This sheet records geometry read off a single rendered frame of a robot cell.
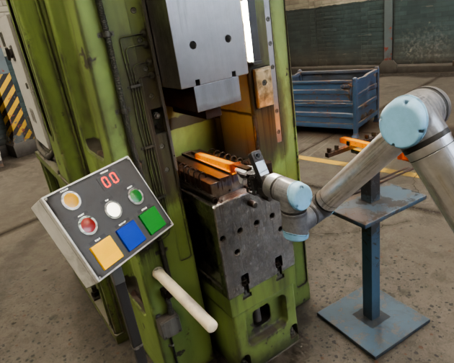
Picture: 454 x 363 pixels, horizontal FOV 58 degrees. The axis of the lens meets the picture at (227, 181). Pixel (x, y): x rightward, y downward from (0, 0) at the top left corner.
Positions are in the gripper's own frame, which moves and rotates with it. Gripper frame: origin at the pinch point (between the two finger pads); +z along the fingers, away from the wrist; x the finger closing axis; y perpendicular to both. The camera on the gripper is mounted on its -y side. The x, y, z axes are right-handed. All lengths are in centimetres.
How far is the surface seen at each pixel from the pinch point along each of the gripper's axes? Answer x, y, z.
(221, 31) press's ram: 3, -51, 3
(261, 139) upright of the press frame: 25.6, -1.4, 17.0
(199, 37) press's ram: -7, -50, 3
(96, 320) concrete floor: -58, 103, 90
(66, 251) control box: -72, -2, -17
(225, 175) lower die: -4.3, 3.2, 4.1
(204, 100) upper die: -9.0, -28.6, 3.1
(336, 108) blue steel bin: 292, 70, 218
